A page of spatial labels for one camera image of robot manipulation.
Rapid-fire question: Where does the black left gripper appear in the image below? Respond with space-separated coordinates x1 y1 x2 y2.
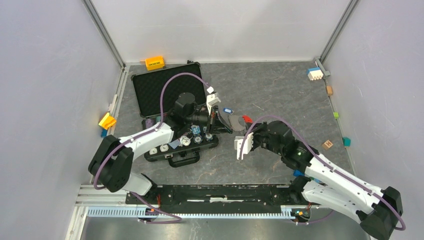
185 105 233 136

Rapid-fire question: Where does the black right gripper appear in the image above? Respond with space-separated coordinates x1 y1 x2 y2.
243 121 283 156

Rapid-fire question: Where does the metal keyring tool red handle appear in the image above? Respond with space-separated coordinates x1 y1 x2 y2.
228 115 253 132

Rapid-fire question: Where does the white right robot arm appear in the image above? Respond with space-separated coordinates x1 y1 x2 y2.
234 120 406 240

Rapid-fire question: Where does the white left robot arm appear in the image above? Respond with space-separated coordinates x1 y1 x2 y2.
88 91 232 204

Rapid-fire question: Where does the blue key tag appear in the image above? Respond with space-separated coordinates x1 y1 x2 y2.
223 107 234 115

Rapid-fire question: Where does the blue green white brick stack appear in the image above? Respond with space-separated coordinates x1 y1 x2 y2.
293 170 322 184

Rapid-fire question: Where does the wooden letter cube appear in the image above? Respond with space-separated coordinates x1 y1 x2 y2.
321 140 334 150

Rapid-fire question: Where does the black poker chip case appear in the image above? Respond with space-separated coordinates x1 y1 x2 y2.
131 62 219 168

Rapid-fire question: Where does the brown wooden cube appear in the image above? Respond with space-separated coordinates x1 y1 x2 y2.
326 85 333 97

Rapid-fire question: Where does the blue white toy block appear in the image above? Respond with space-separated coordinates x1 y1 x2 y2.
307 67 324 81

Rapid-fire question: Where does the teal small cube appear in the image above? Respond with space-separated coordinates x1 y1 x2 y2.
342 136 351 148

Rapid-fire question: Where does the yellow orange toy block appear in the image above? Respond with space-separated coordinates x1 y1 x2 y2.
98 112 117 130

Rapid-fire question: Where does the small blue block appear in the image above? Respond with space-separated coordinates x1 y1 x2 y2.
100 129 108 138

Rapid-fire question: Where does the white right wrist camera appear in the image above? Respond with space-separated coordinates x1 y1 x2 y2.
234 133 254 160

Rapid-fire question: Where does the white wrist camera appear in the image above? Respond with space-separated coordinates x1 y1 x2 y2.
234 133 254 160
206 86 221 114

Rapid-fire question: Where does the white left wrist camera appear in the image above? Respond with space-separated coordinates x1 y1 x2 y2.
206 86 221 114

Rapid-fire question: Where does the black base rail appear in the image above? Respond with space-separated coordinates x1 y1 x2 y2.
143 184 308 214

